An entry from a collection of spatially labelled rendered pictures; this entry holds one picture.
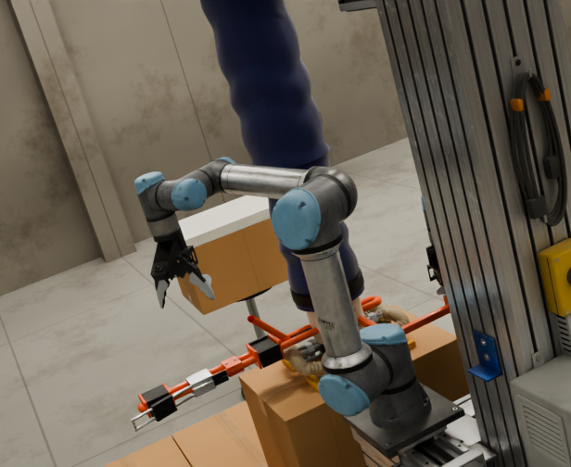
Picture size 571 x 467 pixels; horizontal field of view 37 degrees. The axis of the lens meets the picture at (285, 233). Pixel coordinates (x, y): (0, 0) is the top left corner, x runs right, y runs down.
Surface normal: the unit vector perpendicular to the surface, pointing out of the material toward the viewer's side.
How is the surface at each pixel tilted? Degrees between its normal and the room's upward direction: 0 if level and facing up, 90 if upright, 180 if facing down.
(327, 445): 90
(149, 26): 90
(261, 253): 90
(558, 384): 0
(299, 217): 83
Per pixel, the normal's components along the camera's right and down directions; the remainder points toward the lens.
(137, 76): 0.39, 0.17
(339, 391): -0.57, 0.51
